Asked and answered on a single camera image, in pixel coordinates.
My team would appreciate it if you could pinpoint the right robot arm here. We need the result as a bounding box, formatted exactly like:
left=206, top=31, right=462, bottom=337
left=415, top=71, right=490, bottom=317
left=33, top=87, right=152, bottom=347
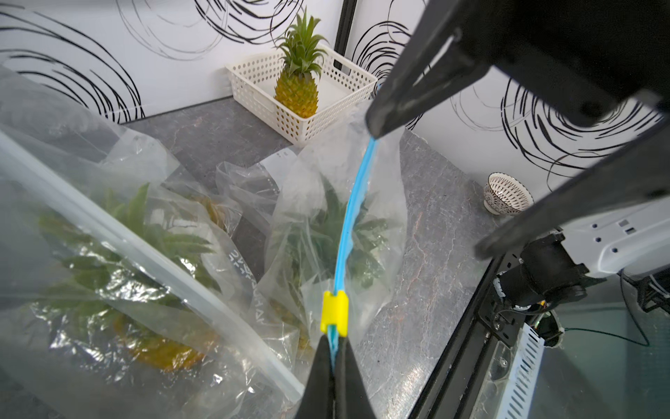
left=366, top=1, right=669, bottom=306

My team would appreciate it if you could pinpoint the white plastic basket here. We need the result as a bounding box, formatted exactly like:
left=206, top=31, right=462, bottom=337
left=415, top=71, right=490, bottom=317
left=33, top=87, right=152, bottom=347
left=227, top=44, right=378, bottom=146

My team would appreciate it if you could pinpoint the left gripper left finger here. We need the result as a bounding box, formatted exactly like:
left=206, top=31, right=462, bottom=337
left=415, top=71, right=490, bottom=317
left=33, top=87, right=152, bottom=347
left=294, top=335, right=335, bottom=419

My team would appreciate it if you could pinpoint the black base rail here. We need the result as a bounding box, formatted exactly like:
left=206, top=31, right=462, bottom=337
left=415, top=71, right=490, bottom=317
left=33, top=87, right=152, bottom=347
left=409, top=251, right=524, bottom=418

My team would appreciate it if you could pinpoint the zip-top bag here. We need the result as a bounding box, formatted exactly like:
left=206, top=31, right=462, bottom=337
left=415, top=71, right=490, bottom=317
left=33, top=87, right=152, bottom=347
left=216, top=146, right=300, bottom=236
left=260, top=101, right=408, bottom=382
left=1, top=69, right=298, bottom=418

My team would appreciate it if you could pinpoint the white woven ball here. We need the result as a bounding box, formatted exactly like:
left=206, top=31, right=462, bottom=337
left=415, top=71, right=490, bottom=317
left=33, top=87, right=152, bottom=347
left=483, top=172, right=535, bottom=216

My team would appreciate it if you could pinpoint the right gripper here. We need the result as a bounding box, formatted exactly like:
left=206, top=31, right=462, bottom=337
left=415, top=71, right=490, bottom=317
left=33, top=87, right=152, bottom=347
left=460, top=1, right=669, bottom=259

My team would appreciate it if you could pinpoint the grey cable duct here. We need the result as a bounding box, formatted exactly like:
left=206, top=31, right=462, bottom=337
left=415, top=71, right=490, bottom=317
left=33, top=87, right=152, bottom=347
left=496, top=324, right=544, bottom=419

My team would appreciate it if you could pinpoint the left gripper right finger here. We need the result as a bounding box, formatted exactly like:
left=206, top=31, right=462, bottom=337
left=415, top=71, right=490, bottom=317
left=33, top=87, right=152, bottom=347
left=334, top=338, right=376, bottom=419

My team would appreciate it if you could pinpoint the pineapple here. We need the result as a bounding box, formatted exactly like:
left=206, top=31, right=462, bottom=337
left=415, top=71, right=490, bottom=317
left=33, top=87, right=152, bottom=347
left=274, top=12, right=326, bottom=119
left=270, top=176, right=398, bottom=351

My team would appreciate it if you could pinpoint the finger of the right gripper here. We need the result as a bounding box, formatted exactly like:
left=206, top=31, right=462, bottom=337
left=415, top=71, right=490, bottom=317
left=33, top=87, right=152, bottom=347
left=365, top=1, right=492, bottom=139

